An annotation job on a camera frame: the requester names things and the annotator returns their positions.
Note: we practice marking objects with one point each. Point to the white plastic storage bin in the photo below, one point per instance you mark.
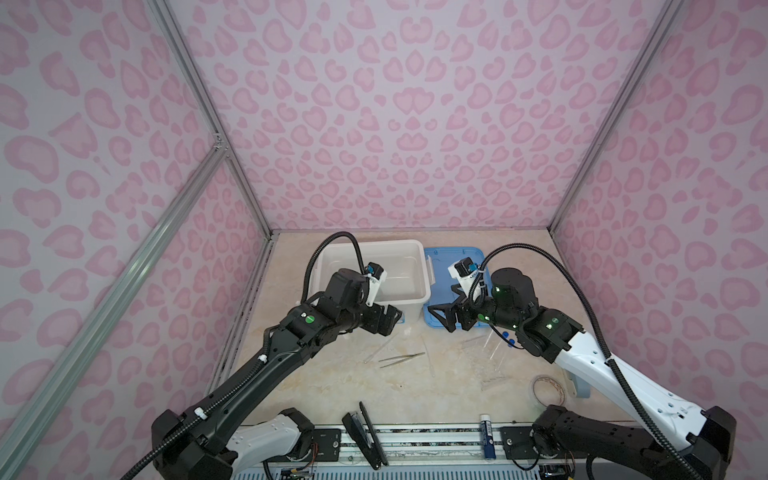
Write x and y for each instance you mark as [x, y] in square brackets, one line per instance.
[407, 285]

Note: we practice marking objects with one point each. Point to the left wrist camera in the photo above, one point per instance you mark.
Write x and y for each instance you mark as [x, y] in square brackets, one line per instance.
[376, 276]

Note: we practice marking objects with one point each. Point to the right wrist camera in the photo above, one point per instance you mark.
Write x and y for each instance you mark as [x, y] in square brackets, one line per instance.
[465, 271]

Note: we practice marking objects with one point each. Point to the black stapler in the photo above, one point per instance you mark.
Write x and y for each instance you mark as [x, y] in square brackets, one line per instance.
[362, 432]

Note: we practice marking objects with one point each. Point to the glass stirring rod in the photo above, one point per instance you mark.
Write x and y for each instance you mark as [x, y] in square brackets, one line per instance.
[429, 360]
[378, 349]

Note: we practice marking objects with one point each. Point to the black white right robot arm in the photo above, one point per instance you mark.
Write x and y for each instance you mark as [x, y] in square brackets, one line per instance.
[674, 438]

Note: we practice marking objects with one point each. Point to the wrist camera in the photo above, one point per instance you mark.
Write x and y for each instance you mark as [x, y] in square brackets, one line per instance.
[376, 276]
[465, 271]

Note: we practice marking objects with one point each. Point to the clear acrylic test tube rack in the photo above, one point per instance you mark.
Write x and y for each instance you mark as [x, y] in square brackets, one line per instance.
[483, 369]

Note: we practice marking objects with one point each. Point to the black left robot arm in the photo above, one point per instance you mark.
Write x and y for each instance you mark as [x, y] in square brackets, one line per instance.
[195, 443]

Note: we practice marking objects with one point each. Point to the metal tweezers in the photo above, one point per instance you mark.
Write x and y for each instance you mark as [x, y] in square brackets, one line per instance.
[396, 360]

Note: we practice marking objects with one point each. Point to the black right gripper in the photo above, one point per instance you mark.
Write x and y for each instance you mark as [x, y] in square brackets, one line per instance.
[450, 315]

